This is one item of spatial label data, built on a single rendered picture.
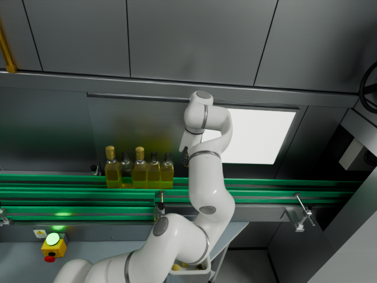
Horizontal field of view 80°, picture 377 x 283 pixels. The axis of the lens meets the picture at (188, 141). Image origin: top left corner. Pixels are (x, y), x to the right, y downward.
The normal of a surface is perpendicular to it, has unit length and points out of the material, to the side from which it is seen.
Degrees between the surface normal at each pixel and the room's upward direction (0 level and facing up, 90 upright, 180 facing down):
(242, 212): 90
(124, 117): 90
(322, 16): 90
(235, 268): 0
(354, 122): 90
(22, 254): 0
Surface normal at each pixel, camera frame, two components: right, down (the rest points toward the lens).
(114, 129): 0.07, 0.60
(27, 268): 0.10, -0.80
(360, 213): -0.99, -0.04
